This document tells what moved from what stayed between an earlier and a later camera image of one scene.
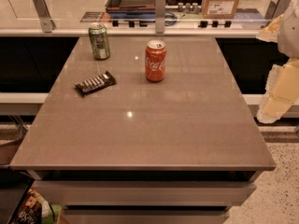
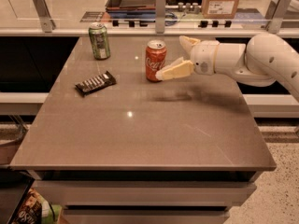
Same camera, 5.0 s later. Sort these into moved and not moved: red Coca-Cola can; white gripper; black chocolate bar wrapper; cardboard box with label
Moved: white gripper
Not moved: cardboard box with label; black chocolate bar wrapper; red Coca-Cola can
